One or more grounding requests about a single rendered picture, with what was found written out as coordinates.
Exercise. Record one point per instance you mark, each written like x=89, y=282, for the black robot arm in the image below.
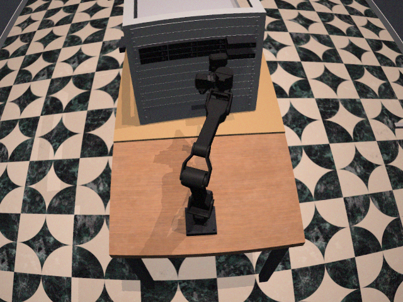
x=217, y=110

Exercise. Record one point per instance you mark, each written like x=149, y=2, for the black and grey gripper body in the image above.
x=217, y=60

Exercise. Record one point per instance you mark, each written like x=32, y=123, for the light wooden board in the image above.
x=265, y=120

